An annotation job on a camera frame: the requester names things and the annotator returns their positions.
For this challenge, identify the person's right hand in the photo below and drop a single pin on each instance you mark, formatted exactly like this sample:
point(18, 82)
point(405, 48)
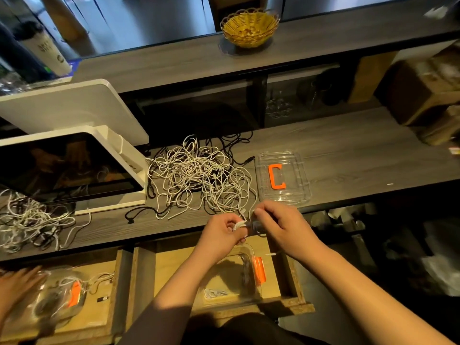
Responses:
point(291, 230)

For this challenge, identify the person's left hand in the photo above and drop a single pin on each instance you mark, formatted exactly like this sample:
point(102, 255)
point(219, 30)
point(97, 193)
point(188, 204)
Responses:
point(219, 239)

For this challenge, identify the clear container drawer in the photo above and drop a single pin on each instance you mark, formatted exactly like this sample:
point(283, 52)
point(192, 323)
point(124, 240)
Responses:
point(50, 302)
point(230, 280)

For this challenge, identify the person's left forearm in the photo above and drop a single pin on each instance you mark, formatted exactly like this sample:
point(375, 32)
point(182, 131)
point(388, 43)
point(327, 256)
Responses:
point(169, 305)

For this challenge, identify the person's right forearm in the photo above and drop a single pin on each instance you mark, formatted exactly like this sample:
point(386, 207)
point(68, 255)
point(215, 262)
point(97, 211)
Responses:
point(374, 302)

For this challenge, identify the brown cardboard box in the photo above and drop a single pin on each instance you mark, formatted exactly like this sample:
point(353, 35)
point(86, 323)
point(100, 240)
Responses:
point(424, 86)

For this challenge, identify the wooden drawer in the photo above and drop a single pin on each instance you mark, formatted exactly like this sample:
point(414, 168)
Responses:
point(291, 284)
point(118, 305)

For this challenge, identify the pile of white containers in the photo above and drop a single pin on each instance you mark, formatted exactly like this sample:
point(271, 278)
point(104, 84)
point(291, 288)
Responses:
point(348, 219)

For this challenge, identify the white touchscreen monitor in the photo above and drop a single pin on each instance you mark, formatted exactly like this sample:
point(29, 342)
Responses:
point(65, 169)

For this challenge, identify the flat cardboard sheet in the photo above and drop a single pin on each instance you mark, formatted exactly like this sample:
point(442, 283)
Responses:
point(370, 79)

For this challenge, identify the grey wooden bar counter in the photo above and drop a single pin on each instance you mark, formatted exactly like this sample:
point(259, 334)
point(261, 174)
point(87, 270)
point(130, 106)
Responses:
point(323, 39)

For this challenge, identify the white customer display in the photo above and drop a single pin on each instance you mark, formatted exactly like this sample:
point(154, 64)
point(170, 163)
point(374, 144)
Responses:
point(72, 111)

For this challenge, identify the yellow woven basket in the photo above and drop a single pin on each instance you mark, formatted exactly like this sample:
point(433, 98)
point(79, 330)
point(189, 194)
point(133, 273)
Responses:
point(250, 28)

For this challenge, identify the blue white notebook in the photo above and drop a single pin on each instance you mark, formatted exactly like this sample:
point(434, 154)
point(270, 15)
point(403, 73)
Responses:
point(73, 66)

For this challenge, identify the brown wooden chair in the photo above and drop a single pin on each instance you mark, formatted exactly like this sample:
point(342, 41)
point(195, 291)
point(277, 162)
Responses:
point(237, 2)

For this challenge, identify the white paper coffee cup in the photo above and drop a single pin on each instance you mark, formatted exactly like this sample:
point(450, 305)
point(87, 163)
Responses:
point(44, 52)

